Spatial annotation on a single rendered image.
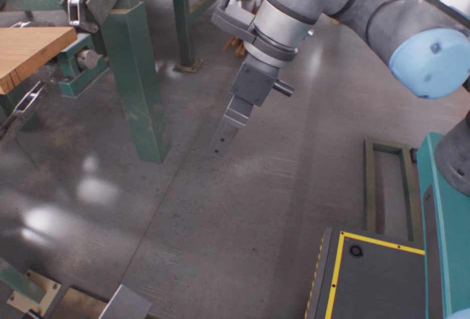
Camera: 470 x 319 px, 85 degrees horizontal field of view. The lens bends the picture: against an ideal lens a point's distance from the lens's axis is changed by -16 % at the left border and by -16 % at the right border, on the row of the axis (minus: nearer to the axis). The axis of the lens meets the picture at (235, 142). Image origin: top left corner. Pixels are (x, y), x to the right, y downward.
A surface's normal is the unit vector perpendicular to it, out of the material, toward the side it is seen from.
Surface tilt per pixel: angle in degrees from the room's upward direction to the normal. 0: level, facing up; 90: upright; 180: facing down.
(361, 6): 65
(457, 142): 73
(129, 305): 24
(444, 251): 45
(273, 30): 78
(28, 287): 90
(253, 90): 83
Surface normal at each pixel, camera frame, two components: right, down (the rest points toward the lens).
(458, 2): -0.36, 0.52
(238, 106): 0.40, -0.69
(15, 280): 0.96, 0.18
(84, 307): -0.01, -0.73
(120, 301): 0.29, -0.47
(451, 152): -0.96, -0.21
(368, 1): -0.73, -0.45
